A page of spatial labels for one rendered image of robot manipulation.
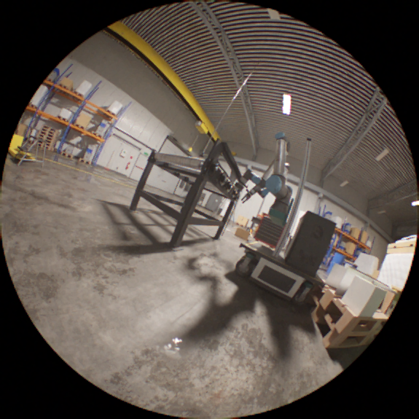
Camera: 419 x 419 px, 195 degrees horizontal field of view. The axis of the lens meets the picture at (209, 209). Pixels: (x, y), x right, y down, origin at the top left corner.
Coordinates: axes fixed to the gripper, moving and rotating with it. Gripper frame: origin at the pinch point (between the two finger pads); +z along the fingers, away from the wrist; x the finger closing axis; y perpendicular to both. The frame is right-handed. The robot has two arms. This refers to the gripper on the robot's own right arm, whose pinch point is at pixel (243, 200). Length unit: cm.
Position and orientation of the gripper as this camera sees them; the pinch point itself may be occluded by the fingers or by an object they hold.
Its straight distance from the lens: 177.8
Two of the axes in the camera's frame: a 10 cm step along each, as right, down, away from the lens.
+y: 5.7, 7.0, -4.2
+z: -7.4, 6.7, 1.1
